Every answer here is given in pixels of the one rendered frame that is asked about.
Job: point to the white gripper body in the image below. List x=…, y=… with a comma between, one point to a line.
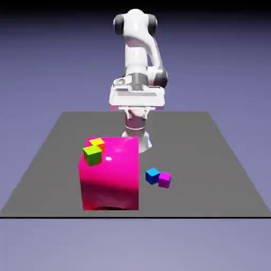
x=136, y=97

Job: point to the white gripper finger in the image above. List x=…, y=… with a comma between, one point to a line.
x=145, y=112
x=128, y=113

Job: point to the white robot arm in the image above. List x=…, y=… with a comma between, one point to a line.
x=135, y=42

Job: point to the small yellow cube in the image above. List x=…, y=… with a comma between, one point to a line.
x=97, y=142

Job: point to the small green cube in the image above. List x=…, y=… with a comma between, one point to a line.
x=92, y=155

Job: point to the small blue cube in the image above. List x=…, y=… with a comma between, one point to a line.
x=152, y=175

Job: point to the small magenta cube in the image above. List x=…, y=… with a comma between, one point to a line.
x=164, y=180

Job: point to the large pink box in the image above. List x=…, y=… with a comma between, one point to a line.
x=112, y=175

